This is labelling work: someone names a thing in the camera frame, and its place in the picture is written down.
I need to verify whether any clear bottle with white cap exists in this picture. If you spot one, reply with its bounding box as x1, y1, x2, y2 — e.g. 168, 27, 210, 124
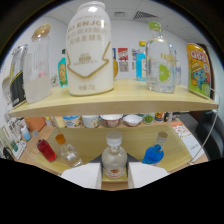
101, 130, 129, 179

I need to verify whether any white tray with green cup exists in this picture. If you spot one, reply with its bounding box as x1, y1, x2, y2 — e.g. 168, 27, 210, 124
11, 139, 27, 160

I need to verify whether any blue liquid bottle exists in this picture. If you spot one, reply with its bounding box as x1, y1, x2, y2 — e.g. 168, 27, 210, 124
142, 131, 169, 166

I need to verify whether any red liquid bottle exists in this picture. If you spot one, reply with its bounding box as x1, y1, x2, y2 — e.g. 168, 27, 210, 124
36, 138, 58, 163

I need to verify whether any white paper booklet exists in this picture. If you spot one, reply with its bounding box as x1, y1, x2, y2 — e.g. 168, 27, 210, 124
171, 121, 204, 163

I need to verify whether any white ceramic bowl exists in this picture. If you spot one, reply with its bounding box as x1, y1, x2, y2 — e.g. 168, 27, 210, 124
81, 115, 101, 129

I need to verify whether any patterned ceramic bowl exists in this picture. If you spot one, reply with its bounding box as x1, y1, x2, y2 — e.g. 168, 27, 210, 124
62, 115, 83, 129

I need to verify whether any green small bowl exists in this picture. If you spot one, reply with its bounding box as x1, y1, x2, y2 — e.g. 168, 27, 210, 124
142, 113, 156, 125

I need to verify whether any plain white shallow bowl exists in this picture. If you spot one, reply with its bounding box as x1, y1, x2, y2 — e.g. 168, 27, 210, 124
122, 114, 143, 127

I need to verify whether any white bowl with red rim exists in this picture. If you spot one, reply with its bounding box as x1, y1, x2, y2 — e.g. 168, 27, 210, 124
99, 114, 124, 128

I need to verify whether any orange basket with toy vegetables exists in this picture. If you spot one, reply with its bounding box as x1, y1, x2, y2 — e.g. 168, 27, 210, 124
24, 116, 47, 133

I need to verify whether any light blue small bottle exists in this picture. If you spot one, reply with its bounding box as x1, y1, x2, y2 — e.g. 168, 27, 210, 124
20, 124, 32, 142

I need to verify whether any black office chair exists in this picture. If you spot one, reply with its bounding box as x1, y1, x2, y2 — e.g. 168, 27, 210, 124
196, 111, 224, 161

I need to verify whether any teal green glass bottle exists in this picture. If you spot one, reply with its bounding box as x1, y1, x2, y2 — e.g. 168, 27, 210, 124
57, 48, 69, 88

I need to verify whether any small clear plastic bottle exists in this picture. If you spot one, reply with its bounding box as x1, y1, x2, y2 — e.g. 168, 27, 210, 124
174, 49, 183, 86

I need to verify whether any black white code sheet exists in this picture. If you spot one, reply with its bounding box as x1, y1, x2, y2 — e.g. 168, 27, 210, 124
118, 60, 130, 73

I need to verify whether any blue bottle with yellow cap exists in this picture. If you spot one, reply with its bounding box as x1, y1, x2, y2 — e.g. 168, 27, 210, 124
135, 40, 148, 82

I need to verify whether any clear bottle with green cap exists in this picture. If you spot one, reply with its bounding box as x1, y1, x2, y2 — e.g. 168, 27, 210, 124
145, 21, 177, 94

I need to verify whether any glass jar with wooden lid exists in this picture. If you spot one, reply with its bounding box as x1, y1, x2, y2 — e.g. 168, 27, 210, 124
22, 23, 53, 104

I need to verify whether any yellow snack bag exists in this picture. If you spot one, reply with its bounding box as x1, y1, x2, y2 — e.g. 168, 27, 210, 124
185, 42, 213, 99

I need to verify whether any large white milk bottle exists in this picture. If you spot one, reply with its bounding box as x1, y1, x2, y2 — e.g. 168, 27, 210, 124
65, 0, 115, 97

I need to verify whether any ceiling air vent grille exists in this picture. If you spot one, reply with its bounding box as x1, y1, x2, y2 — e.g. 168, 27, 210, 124
133, 10, 158, 20

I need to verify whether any white frame wooden shelf rack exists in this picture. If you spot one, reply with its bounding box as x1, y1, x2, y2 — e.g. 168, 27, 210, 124
8, 78, 221, 174

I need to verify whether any blue yellow wall poster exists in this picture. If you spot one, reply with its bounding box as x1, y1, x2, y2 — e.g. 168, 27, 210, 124
112, 47, 119, 79

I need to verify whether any red wall poster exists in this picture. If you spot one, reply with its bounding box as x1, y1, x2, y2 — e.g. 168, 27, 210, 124
117, 47, 129, 61

